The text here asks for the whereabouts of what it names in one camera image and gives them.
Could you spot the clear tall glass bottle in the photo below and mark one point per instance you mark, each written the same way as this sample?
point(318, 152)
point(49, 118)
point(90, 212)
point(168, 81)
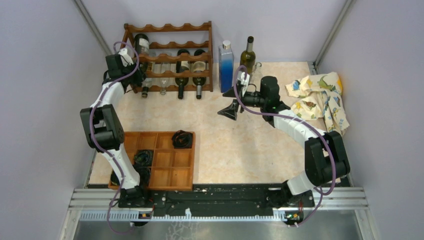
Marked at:
point(256, 74)

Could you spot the clear square glass bottle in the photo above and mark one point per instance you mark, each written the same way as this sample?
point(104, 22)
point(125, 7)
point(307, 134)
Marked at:
point(165, 66)

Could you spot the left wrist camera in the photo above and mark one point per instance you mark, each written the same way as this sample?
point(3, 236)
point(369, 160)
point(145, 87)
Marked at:
point(125, 57)

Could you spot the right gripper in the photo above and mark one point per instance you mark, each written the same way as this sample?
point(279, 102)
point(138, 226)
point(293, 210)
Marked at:
point(231, 111)

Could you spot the green wine bottle white label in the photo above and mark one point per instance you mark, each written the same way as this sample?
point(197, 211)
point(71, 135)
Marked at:
point(182, 66)

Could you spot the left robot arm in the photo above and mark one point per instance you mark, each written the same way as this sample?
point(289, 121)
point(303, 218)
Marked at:
point(102, 127)

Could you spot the dinosaur print cloth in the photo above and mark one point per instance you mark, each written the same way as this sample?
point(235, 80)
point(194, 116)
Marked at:
point(320, 96)

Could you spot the tall green wine bottle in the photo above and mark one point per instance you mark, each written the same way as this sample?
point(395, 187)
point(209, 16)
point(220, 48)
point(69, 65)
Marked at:
point(248, 56)

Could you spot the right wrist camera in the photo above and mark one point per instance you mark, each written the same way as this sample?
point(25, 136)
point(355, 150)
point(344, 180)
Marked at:
point(242, 84)

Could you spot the aluminium corner frame post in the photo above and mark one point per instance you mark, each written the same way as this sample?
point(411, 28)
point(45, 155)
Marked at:
point(82, 9)
point(346, 8)

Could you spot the aluminium corner frame post right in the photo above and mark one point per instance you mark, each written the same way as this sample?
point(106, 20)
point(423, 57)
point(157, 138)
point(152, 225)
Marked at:
point(346, 8)

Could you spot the wooden compartment tray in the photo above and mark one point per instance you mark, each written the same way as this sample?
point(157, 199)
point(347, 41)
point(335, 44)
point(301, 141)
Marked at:
point(173, 158)

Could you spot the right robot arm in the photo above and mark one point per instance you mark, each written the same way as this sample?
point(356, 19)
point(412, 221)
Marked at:
point(325, 157)

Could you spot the blue square glass bottle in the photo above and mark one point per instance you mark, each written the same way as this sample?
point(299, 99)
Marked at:
point(225, 66)

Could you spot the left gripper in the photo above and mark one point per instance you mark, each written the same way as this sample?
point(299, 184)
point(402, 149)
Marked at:
point(140, 73)

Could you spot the black cable coil tray corner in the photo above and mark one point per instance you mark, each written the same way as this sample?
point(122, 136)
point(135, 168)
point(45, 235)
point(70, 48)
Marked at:
point(144, 173)

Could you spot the wooden wine rack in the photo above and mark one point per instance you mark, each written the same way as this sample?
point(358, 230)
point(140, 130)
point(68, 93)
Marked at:
point(208, 56)

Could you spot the black cable coil tray middle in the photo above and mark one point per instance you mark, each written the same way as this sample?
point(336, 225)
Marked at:
point(144, 157)

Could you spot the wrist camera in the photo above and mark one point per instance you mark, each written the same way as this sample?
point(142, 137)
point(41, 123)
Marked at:
point(125, 57)
point(242, 84)

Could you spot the aluminium corner frame post left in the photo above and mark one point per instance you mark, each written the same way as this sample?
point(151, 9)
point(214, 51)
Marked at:
point(82, 9)

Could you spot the dark bottle brown label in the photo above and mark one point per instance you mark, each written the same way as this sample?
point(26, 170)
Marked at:
point(142, 44)

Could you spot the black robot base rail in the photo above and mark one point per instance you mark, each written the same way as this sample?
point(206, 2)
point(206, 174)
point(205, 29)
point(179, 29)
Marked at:
point(218, 200)

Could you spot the clear liquor bottle black cap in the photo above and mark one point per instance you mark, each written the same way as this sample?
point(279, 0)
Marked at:
point(147, 83)

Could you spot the green wine bottle dark label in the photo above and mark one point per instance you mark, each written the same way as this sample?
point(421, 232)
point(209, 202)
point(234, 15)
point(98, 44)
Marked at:
point(198, 67)

